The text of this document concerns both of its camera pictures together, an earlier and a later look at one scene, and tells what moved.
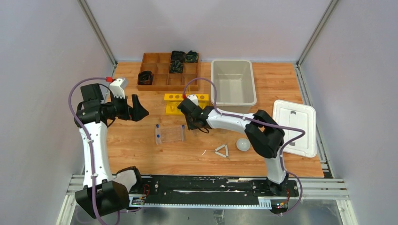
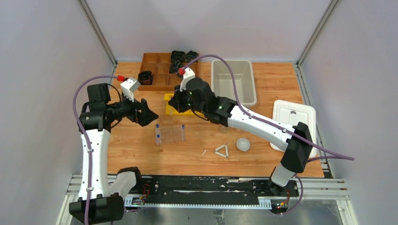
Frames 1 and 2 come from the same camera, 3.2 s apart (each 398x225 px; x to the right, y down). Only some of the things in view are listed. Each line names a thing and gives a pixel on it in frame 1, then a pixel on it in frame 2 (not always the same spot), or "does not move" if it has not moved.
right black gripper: (191, 126) → (177, 101)
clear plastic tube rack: (168, 134) does not move
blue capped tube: (183, 126) does not move
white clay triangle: (226, 149) does not move
